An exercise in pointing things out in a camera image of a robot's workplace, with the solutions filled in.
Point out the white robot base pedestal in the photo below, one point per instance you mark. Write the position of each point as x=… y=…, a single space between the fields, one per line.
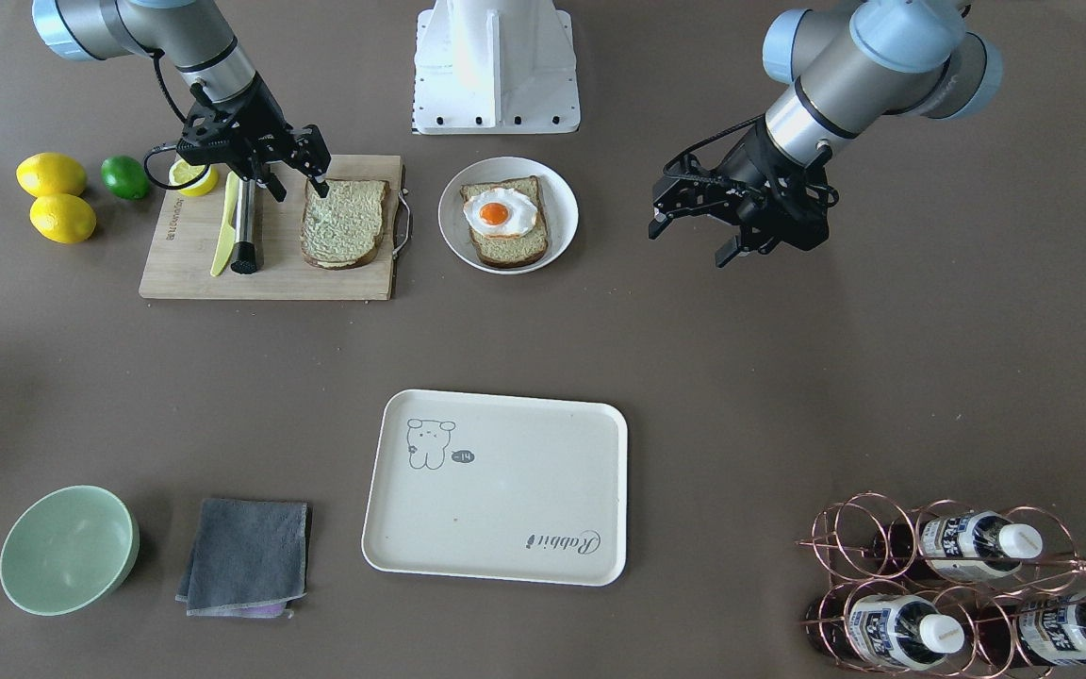
x=495 y=68

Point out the yellow plastic knife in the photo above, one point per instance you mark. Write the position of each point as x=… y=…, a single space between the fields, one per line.
x=226 y=237

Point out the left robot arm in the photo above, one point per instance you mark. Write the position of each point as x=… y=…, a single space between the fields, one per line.
x=844 y=69

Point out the lemon half slice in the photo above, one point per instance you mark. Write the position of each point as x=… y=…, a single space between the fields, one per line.
x=192 y=181

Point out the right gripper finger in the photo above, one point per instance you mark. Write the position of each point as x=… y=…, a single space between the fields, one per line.
x=271 y=182
x=315 y=171

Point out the tea bottle bottom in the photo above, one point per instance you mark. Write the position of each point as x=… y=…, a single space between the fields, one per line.
x=876 y=632
x=1041 y=634

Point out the green lime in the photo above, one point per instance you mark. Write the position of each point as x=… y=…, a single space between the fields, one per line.
x=125 y=178

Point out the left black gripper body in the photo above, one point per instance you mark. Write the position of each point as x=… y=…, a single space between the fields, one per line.
x=752 y=166

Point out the fried egg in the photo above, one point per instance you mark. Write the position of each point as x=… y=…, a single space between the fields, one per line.
x=501 y=213

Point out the white round plate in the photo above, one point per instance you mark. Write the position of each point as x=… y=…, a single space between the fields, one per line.
x=559 y=208

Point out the grey folded cloth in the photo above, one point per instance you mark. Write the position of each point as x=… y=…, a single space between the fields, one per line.
x=248 y=559

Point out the bread slice with spread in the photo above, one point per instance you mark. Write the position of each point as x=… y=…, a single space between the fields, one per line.
x=345 y=228

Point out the wooden cutting board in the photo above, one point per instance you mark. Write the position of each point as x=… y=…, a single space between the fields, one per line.
x=185 y=242

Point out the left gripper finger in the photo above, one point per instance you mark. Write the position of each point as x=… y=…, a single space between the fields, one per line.
x=736 y=246
x=661 y=219

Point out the yellow lemon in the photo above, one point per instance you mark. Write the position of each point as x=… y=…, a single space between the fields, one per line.
x=50 y=173
x=63 y=218

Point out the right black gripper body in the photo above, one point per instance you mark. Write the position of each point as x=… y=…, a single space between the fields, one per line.
x=262 y=107

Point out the cream rabbit tray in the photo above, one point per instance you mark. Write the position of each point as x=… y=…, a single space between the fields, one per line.
x=499 y=487

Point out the green bowl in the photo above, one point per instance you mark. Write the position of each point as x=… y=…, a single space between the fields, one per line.
x=71 y=548

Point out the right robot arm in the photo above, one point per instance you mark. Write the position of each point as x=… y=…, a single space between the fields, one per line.
x=193 y=34

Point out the tea bottle top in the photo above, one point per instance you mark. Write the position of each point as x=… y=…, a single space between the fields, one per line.
x=971 y=547

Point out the copper wire bottle rack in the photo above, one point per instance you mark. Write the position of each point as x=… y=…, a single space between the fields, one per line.
x=947 y=590

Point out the tea bottle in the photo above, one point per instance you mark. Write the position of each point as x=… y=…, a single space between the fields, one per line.
x=1041 y=634
x=876 y=632
x=971 y=547

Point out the yellow lemon lower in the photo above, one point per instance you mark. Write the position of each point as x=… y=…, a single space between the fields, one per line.
x=63 y=218

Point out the yellow lemon upper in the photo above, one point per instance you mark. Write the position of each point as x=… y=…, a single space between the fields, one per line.
x=50 y=173

